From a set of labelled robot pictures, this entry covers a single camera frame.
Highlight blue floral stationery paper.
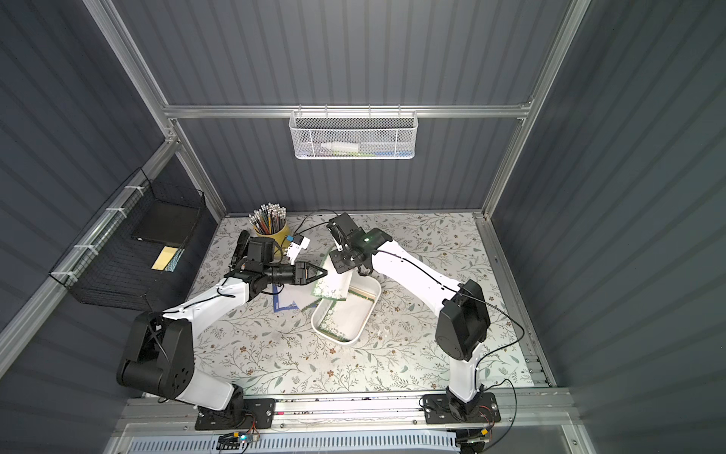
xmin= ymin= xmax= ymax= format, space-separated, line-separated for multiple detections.
xmin=273 ymin=284 xmax=320 ymax=312

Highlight green floral stationery paper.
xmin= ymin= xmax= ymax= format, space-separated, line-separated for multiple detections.
xmin=312 ymin=255 xmax=353 ymax=301

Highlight white plastic storage box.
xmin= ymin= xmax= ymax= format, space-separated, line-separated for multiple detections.
xmin=311 ymin=274 xmax=382 ymax=345

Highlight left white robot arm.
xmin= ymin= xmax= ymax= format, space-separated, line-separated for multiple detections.
xmin=116 ymin=233 xmax=328 ymax=410

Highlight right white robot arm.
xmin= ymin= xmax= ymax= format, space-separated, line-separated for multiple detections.
xmin=327 ymin=221 xmax=491 ymax=404

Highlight yellow pencil cup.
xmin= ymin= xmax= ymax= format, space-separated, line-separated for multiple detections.
xmin=258 ymin=223 xmax=291 ymax=259

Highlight black stapler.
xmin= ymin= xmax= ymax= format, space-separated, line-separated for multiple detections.
xmin=229 ymin=230 xmax=251 ymax=270

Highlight coloured pencils bunch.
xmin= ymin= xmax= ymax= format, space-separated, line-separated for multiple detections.
xmin=249 ymin=202 xmax=287 ymax=236

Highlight floral table mat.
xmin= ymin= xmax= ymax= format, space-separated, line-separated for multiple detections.
xmin=195 ymin=213 xmax=539 ymax=395

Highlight white glue bottle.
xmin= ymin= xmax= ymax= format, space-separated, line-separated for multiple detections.
xmin=321 ymin=141 xmax=360 ymax=155

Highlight yellow sticky notes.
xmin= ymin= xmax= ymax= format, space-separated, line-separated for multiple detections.
xmin=151 ymin=246 xmax=178 ymax=271

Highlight black notebook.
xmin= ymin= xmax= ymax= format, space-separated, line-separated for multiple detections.
xmin=132 ymin=201 xmax=200 ymax=248

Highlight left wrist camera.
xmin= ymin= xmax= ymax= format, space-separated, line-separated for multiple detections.
xmin=285 ymin=234 xmax=310 ymax=265

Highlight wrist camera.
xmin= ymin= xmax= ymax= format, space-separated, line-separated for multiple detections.
xmin=285 ymin=234 xmax=310 ymax=265
xmin=326 ymin=213 xmax=358 ymax=250

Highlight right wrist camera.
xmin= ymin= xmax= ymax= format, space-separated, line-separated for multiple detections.
xmin=326 ymin=213 xmax=358 ymax=250

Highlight white wire mesh basket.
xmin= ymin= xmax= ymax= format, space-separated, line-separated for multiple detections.
xmin=289 ymin=113 xmax=419 ymax=160

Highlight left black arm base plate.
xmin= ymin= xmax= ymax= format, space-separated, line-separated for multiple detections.
xmin=195 ymin=398 xmax=276 ymax=431

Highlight black wire wall basket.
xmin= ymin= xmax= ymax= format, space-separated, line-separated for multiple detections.
xmin=50 ymin=172 xmax=216 ymax=311

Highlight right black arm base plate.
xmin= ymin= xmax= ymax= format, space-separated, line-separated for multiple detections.
xmin=419 ymin=392 xmax=501 ymax=425

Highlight white ribbed cable duct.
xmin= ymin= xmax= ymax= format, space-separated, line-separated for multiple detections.
xmin=126 ymin=429 xmax=459 ymax=453

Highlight aluminium front rail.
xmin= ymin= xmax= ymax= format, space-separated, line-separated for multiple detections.
xmin=113 ymin=387 xmax=582 ymax=437

